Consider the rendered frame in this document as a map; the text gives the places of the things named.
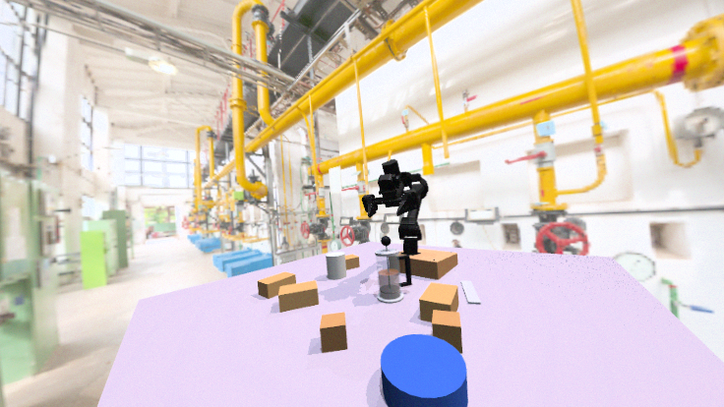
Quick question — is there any grey cylinder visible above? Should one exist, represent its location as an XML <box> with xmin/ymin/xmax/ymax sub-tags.
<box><xmin>326</xmin><ymin>252</ymin><xmax>346</xmax><ymax>280</ymax></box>

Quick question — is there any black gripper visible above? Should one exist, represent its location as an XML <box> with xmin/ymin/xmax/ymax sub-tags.
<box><xmin>361</xmin><ymin>186</ymin><xmax>420</xmax><ymax>218</ymax></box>

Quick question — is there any blue cylinder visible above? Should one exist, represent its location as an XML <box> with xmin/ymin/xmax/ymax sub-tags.
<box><xmin>381</xmin><ymin>334</ymin><xmax>468</xmax><ymax>407</ymax></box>

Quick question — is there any glass coffee press with black knob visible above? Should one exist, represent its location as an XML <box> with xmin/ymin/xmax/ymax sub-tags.
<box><xmin>375</xmin><ymin>236</ymin><xmax>411</xmax><ymax>303</ymax></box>

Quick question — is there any white flat bar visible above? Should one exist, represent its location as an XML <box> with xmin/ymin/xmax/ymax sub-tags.
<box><xmin>461</xmin><ymin>280</ymin><xmax>481</xmax><ymax>305</ymax></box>

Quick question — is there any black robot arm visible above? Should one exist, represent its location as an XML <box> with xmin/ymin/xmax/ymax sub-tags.
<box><xmin>378</xmin><ymin>159</ymin><xmax>429</xmax><ymax>257</ymax></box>

